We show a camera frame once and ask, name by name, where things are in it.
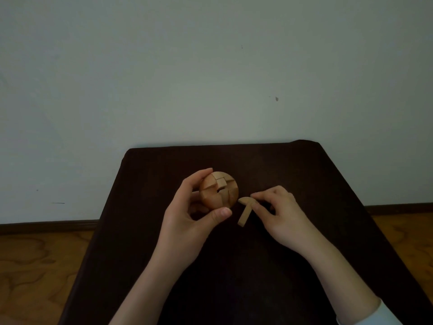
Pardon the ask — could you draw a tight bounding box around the person's left hand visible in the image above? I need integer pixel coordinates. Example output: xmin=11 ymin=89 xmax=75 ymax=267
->
xmin=150 ymin=168 xmax=233 ymax=272

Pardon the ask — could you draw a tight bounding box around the person's right hand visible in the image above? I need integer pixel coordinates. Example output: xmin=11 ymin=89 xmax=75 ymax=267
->
xmin=250 ymin=186 xmax=327 ymax=258

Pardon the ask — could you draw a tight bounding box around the curved wooden puzzle piece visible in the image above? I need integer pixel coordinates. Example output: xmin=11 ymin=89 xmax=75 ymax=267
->
xmin=237 ymin=197 xmax=258 ymax=228

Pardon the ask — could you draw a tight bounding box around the round wooden ball puzzle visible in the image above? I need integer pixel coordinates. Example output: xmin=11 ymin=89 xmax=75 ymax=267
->
xmin=198 ymin=171 xmax=239 ymax=210

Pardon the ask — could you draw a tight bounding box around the person's right forearm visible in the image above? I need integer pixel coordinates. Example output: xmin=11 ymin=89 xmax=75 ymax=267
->
xmin=297 ymin=238 xmax=383 ymax=318

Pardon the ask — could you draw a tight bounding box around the person's left forearm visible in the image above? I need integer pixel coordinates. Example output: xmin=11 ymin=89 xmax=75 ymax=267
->
xmin=108 ymin=258 xmax=191 ymax=325

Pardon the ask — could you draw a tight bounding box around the dark brown table cloth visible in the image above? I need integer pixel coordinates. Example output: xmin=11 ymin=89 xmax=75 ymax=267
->
xmin=58 ymin=140 xmax=433 ymax=325

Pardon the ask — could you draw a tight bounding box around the white sleeve cuff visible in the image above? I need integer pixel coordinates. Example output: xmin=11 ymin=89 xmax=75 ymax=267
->
xmin=336 ymin=299 xmax=405 ymax=325

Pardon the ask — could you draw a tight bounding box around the dark wooden baseboard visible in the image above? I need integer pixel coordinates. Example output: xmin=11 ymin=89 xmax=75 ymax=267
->
xmin=0 ymin=202 xmax=433 ymax=235

